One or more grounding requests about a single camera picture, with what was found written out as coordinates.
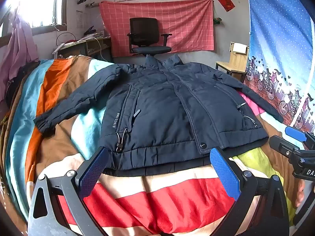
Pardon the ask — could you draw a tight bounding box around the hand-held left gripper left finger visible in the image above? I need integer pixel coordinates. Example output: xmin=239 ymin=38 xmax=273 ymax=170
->
xmin=28 ymin=146 xmax=110 ymax=236

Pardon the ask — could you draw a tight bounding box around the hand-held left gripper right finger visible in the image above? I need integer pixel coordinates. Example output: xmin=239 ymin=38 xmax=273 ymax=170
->
xmin=210 ymin=147 xmax=290 ymax=236

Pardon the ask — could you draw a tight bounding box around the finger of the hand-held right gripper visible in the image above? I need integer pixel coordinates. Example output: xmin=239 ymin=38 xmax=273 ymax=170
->
xmin=285 ymin=126 xmax=315 ymax=150
xmin=269 ymin=135 xmax=301 ymax=160

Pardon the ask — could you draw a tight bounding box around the navy padded jacket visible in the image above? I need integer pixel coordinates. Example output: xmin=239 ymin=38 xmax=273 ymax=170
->
xmin=33 ymin=54 xmax=284 ymax=177

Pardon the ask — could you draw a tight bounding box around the person's right hand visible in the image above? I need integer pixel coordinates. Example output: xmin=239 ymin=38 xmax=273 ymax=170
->
xmin=295 ymin=179 xmax=307 ymax=207

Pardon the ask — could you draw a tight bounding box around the colourful striped blanket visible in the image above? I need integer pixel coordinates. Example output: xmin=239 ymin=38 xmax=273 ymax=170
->
xmin=0 ymin=55 xmax=315 ymax=236

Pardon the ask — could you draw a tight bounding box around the wooden chair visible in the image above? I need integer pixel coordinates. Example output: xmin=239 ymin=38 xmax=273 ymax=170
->
xmin=216 ymin=42 xmax=249 ymax=83

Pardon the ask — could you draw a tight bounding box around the white sheet on chair back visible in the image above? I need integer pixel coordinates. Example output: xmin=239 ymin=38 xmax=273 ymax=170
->
xmin=233 ymin=42 xmax=248 ymax=54

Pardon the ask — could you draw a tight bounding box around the blue printed curtain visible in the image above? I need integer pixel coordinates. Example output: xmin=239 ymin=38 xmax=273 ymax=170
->
xmin=242 ymin=0 xmax=315 ymax=134

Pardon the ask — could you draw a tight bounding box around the dark cloth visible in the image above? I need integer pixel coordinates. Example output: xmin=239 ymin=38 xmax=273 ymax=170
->
xmin=6 ymin=60 xmax=40 ymax=106

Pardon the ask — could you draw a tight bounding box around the wooden desk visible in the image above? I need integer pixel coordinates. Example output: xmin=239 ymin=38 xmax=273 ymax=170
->
xmin=53 ymin=36 xmax=112 ymax=62

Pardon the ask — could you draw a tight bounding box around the pink hanging garment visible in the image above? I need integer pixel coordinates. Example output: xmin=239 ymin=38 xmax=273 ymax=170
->
xmin=0 ymin=12 xmax=40 ymax=101

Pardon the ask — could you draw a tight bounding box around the black office chair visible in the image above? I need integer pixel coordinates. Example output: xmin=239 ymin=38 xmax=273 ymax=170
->
xmin=127 ymin=18 xmax=173 ymax=56

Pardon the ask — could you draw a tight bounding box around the window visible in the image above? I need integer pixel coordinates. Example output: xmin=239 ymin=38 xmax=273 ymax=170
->
xmin=0 ymin=0 xmax=68 ymax=36

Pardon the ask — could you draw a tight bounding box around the white cable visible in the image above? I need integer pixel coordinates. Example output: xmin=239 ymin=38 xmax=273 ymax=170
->
xmin=74 ymin=37 xmax=104 ymax=62

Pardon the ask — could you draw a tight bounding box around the red paper wall decoration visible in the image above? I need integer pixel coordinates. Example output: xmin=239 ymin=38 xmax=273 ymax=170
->
xmin=218 ymin=0 xmax=235 ymax=12

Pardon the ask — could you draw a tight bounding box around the pink checked wall cloth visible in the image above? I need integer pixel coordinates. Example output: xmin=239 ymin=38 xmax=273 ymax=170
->
xmin=99 ymin=0 xmax=214 ymax=57

